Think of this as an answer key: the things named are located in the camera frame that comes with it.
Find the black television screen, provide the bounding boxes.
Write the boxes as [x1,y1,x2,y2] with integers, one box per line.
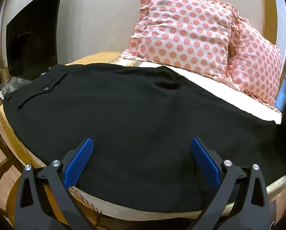
[6,0,60,81]

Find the cluttered side table items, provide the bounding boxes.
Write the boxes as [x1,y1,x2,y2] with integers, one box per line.
[0,77,32,100]

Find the cream patterned bed sheet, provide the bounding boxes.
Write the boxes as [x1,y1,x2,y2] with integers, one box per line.
[0,51,286,223]

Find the wooden headboard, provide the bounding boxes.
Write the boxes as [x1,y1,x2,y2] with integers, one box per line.
[259,0,286,87]

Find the right pink polka dot pillow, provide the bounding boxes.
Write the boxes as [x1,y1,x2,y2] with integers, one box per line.
[222,3,282,111]

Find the pink polka dot pillow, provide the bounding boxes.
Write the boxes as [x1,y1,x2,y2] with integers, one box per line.
[222,3,282,111]
[122,0,233,83]

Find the black pants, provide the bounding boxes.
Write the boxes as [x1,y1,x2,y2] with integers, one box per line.
[3,63,286,213]

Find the left pink polka dot pillow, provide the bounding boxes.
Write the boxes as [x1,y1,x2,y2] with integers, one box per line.
[122,0,233,83]

